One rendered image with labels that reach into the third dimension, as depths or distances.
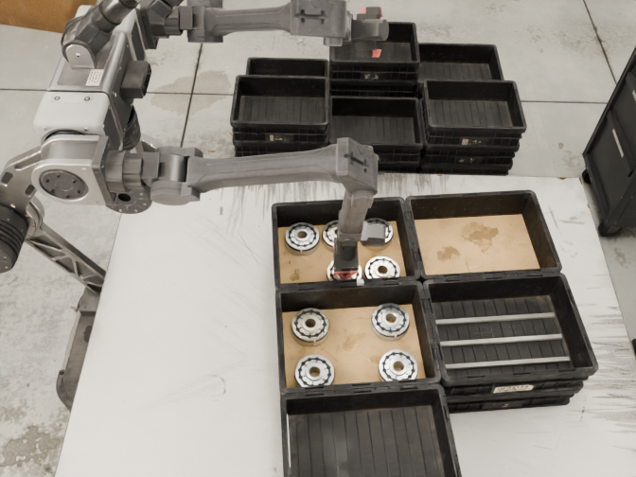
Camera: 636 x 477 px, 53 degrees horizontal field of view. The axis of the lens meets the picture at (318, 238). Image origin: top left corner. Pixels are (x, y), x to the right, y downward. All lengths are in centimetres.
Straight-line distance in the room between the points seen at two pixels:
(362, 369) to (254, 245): 61
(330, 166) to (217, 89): 258
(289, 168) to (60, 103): 49
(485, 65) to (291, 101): 103
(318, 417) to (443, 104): 168
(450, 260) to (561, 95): 214
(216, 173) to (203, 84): 253
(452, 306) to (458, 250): 20
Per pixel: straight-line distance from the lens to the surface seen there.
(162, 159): 131
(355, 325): 180
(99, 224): 319
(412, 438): 169
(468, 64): 336
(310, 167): 120
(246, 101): 290
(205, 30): 165
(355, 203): 127
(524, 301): 194
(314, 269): 189
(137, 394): 191
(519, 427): 190
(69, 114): 137
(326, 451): 166
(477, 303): 190
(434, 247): 198
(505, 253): 202
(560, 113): 383
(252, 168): 124
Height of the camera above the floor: 240
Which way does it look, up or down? 53 degrees down
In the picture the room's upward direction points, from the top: 1 degrees clockwise
